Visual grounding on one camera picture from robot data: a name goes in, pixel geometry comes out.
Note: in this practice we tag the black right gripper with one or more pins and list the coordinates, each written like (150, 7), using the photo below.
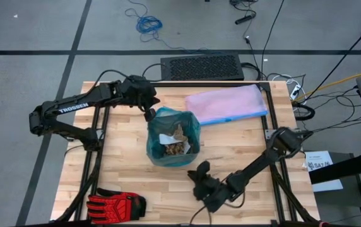
(212, 192)

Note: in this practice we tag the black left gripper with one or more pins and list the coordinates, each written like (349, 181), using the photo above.
(138, 91)

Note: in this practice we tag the teal trash bag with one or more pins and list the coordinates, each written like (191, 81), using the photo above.
(171, 159)

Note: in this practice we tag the brown paper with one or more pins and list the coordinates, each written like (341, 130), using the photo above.
(179, 132)
(175, 149)

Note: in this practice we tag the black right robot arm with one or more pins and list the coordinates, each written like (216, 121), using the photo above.
(256, 164)

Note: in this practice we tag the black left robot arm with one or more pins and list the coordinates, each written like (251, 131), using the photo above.
(73, 107)

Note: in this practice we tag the black perforated computer case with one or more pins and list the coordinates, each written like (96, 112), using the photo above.
(202, 67)

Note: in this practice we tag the red black work glove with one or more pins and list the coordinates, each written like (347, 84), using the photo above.
(114, 206)

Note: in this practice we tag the white printed paper sheet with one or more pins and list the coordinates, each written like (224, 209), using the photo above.
(321, 167)

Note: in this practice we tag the black power strip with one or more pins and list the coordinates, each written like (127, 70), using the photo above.
(245, 19)

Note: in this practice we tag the grey rolling cart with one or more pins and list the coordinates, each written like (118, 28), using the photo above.
(351, 201)

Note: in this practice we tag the black aluminium table frame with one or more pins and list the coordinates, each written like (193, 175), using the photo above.
(215, 84)

